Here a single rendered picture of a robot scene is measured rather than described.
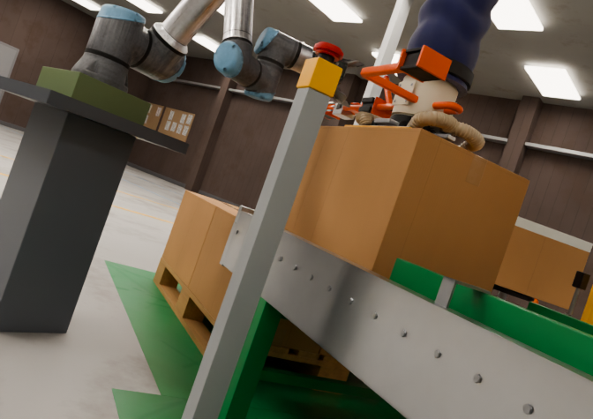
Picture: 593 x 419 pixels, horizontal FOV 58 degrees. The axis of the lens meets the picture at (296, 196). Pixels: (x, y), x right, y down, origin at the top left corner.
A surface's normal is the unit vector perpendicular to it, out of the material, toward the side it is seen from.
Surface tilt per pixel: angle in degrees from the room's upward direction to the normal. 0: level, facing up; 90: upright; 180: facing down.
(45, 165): 90
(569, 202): 90
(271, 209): 90
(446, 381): 90
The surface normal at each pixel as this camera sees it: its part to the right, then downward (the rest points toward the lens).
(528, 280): 0.11, 0.03
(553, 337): -0.84, -0.30
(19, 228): -0.60, -0.22
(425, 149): 0.41, 0.13
